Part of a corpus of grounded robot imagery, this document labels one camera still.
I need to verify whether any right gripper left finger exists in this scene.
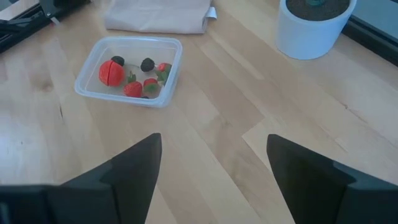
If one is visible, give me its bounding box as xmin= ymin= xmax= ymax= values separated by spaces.
xmin=0 ymin=133 xmax=163 ymax=224

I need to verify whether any large blackberry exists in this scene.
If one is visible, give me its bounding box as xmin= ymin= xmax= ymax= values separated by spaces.
xmin=140 ymin=57 xmax=155 ymax=73

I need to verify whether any folded beige cloth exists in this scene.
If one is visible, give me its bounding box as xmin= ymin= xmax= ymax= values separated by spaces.
xmin=103 ymin=0 xmax=218 ymax=35

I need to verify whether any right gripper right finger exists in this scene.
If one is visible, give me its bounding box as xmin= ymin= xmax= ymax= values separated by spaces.
xmin=266 ymin=134 xmax=398 ymax=224

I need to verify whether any small blackberry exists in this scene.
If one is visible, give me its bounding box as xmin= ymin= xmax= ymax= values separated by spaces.
xmin=111 ymin=55 xmax=126 ymax=67

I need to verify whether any small red strawberry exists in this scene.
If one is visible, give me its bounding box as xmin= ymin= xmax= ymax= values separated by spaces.
xmin=142 ymin=77 xmax=161 ymax=95
xmin=156 ymin=62 xmax=172 ymax=84

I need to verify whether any large red strawberry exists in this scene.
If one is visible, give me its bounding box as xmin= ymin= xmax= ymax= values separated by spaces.
xmin=123 ymin=72 xmax=143 ymax=98

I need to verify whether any red tomato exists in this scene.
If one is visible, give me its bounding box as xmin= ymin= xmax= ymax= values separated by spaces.
xmin=98 ymin=60 xmax=126 ymax=87

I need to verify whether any white plant pot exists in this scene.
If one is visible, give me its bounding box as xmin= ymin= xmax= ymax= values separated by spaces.
xmin=275 ymin=0 xmax=358 ymax=61

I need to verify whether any black aluminium frame rail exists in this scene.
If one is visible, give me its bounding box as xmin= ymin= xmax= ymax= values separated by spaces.
xmin=0 ymin=4 xmax=47 ymax=54

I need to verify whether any black table edge rail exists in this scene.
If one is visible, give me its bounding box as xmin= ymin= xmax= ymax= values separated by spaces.
xmin=341 ymin=14 xmax=398 ymax=68

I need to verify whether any clear plastic tupperware container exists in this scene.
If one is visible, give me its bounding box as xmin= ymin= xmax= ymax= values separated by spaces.
xmin=73 ymin=35 xmax=183 ymax=109

